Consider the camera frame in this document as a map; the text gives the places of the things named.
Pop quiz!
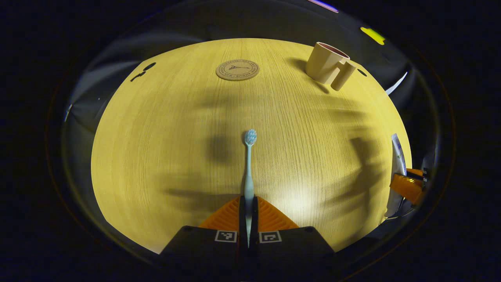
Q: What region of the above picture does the white cable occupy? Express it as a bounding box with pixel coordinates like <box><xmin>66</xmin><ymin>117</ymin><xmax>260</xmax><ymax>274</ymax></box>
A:
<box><xmin>386</xmin><ymin>71</ymin><xmax>408</xmax><ymax>96</ymax></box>

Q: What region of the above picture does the pale blue toothbrush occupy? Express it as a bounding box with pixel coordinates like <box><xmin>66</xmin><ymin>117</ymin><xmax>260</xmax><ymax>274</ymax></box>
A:
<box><xmin>243</xmin><ymin>129</ymin><xmax>258</xmax><ymax>248</ymax></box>

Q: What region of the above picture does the white toothpaste tube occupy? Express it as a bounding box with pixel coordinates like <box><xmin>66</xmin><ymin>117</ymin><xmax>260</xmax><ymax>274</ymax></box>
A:
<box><xmin>385</xmin><ymin>133</ymin><xmax>408</xmax><ymax>219</ymax></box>

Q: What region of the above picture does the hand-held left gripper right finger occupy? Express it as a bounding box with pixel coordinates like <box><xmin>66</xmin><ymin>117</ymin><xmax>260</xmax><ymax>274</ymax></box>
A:
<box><xmin>250</xmin><ymin>195</ymin><xmax>338</xmax><ymax>280</ymax></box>

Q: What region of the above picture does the beige cup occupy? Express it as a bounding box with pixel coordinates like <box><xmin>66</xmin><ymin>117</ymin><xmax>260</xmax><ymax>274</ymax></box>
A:
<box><xmin>305</xmin><ymin>42</ymin><xmax>357</xmax><ymax>91</ymax></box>

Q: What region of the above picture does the wooden desktop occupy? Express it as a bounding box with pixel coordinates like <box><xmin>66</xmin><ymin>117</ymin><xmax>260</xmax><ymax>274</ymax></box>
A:
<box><xmin>91</xmin><ymin>38</ymin><xmax>412</xmax><ymax>255</ymax></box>

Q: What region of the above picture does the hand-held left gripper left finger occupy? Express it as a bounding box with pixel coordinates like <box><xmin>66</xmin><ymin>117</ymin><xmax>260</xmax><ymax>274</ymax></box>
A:
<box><xmin>160</xmin><ymin>195</ymin><xmax>249</xmax><ymax>280</ymax></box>

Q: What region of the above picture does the round cork coaster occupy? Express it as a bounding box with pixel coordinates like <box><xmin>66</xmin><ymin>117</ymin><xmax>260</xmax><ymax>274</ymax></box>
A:
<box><xmin>216</xmin><ymin>59</ymin><xmax>260</xmax><ymax>81</ymax></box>

